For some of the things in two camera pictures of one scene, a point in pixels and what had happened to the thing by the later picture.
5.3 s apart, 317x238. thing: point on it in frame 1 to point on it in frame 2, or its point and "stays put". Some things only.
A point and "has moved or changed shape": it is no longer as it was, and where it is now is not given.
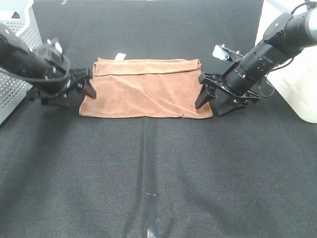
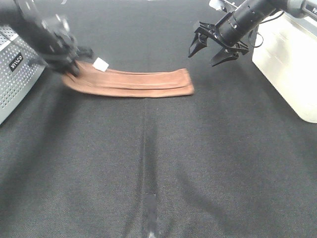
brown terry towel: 157,88 has moved or changed shape
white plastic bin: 296,79 stays put
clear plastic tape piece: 151,219 stays put
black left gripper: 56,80 to 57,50
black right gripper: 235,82 to 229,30
